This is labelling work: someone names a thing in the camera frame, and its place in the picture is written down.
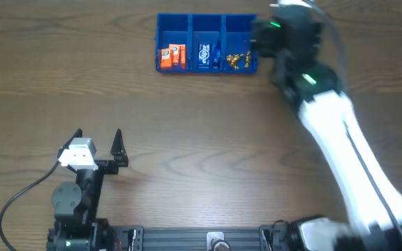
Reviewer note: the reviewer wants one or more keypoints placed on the orange candy box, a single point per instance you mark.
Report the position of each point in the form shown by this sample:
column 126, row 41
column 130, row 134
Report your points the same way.
column 174, row 52
column 165, row 61
column 183, row 57

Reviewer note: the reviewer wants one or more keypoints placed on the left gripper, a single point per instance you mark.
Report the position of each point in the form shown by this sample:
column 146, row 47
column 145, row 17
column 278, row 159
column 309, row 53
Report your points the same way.
column 106, row 167

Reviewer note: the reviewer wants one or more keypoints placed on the gold candy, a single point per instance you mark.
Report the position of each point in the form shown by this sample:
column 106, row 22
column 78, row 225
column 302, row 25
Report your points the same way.
column 247, row 59
column 239, row 57
column 231, row 62

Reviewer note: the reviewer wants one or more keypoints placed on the blue candy pack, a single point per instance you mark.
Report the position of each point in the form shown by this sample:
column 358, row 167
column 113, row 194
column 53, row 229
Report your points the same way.
column 204, row 54
column 216, row 54

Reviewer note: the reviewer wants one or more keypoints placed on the mounting rail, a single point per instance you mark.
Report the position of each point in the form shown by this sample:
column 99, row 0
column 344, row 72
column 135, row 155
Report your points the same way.
column 187, row 240

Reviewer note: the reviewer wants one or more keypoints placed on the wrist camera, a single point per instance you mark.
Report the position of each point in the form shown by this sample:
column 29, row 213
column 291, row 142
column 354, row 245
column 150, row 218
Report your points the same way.
column 79, row 153
column 288, row 2

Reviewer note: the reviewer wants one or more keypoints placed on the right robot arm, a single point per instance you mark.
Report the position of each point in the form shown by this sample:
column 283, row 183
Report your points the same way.
column 340, row 139

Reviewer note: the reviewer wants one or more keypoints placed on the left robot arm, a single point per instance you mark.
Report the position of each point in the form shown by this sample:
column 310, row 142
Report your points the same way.
column 89, row 195

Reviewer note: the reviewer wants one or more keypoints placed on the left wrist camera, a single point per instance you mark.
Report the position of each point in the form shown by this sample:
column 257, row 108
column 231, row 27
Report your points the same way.
column 79, row 153

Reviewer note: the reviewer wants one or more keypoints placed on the blue tray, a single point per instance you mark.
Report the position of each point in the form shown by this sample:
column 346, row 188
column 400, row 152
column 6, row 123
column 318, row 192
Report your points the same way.
column 237, row 38

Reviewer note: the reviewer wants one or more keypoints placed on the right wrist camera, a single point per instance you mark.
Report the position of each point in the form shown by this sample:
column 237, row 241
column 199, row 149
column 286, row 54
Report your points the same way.
column 288, row 2

